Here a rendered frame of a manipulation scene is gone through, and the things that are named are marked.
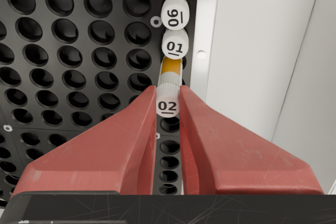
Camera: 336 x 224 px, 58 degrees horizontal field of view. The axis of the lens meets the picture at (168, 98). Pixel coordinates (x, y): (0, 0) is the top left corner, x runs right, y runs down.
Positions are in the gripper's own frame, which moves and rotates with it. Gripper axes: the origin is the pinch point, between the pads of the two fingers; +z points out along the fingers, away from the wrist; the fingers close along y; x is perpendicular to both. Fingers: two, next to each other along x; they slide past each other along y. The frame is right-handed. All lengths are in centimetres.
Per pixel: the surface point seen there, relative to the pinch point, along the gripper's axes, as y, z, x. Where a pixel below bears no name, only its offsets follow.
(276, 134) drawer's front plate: -9.3, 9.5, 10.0
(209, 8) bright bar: -2.6, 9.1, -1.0
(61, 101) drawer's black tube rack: 6.1, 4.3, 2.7
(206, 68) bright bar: -2.7, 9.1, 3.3
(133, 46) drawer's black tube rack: 1.7, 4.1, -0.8
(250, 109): -6.8, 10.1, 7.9
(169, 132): -0.1, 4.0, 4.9
